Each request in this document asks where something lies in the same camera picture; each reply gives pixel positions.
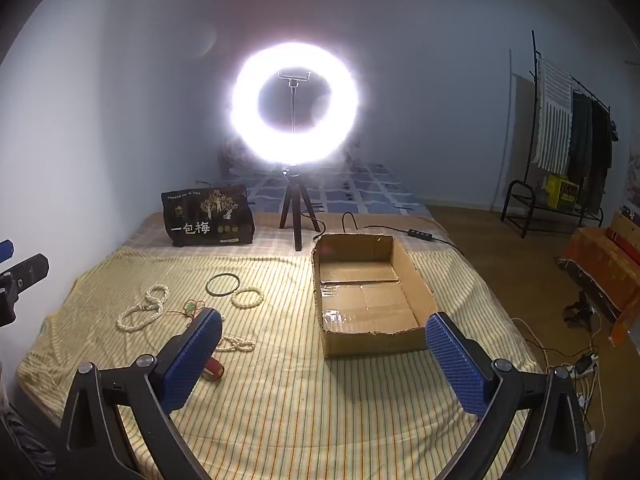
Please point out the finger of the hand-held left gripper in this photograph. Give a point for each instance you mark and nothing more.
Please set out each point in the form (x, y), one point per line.
(30, 270)
(5, 251)

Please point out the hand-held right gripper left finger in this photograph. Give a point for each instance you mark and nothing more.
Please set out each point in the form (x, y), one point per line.
(192, 360)

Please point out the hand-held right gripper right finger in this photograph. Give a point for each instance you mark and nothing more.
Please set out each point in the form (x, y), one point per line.
(455, 365)

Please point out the short white pearl strand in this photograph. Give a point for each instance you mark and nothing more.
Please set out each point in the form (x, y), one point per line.
(245, 346)

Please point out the thin dark bangle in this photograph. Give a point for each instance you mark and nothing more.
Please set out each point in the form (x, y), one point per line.
(206, 285)

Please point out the cardboard box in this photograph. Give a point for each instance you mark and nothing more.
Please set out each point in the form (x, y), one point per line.
(370, 305)

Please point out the yellow striped blanket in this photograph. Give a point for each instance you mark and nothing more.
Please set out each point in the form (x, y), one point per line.
(280, 400)

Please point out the white power strip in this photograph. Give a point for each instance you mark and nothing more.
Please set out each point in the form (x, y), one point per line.
(584, 362)

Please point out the black printed snack bag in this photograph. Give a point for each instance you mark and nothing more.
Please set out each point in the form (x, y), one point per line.
(210, 220)

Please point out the beige plaid bed sheet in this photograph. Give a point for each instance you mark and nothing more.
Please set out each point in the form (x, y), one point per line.
(270, 240)

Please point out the black tripod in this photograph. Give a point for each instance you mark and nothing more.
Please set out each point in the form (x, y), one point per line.
(297, 220)

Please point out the black clothes rack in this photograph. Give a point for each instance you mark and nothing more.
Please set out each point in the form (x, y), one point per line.
(515, 195)

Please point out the yellow box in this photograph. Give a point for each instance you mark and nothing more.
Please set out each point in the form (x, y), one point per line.
(562, 192)

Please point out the blue checked blanket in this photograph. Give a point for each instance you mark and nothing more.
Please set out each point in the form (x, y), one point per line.
(350, 190)

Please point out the dark patterned pillow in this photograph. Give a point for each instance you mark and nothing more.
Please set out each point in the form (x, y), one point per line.
(235, 157)

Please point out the black hanging garment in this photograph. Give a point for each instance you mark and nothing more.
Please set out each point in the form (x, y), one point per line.
(601, 150)

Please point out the grey green hanging garment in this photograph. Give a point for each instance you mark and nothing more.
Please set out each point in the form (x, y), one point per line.
(580, 135)

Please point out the white striped towel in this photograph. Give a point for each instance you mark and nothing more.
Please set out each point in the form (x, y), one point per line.
(552, 110)

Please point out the phone holder clamp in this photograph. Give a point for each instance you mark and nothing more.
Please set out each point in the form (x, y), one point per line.
(295, 75)

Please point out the wall poster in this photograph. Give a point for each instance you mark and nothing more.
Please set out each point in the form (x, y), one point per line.
(634, 180)

